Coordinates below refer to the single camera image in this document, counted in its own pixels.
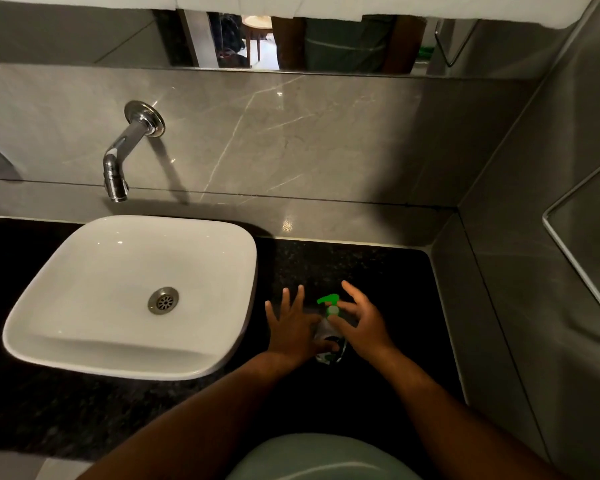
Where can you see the chrome wall faucet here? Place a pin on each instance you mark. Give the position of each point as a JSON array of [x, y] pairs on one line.
[[122, 147]]

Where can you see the person's right hand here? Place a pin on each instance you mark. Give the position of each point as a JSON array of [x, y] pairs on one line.
[[367, 332]]

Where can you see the clear green-pump soap bottle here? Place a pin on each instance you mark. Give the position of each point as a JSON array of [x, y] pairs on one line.
[[330, 307]]

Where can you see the round metal sink drain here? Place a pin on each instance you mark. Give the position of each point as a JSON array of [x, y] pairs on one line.
[[163, 300]]

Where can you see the person's left little finger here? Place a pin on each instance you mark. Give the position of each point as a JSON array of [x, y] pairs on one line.
[[271, 313]]

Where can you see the white ceramic sink basin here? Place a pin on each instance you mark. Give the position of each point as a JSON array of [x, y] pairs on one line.
[[105, 294]]

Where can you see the person's left hand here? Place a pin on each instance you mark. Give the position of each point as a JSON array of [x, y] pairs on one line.
[[292, 334]]

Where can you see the person's right middle finger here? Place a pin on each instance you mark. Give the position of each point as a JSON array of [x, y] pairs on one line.
[[355, 292]]

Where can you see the person's left thumb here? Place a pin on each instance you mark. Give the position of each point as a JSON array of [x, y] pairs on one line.
[[327, 345]]

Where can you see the wall mirror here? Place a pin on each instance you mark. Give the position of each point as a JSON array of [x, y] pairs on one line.
[[105, 42]]

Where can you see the chrome towel rail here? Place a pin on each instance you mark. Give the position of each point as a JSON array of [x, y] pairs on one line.
[[570, 252]]

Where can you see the person's left middle finger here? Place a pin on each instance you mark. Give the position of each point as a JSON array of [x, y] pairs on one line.
[[299, 298]]

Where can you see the person's right thumb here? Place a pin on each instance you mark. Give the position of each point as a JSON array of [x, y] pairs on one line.
[[339, 323]]

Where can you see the person's left forearm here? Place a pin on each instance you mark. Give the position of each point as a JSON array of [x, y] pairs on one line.
[[195, 424]]

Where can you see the person's right forearm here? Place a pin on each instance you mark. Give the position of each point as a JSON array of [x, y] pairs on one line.
[[455, 424]]

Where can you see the person's pale green shirt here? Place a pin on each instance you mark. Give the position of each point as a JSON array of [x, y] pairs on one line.
[[320, 459]]

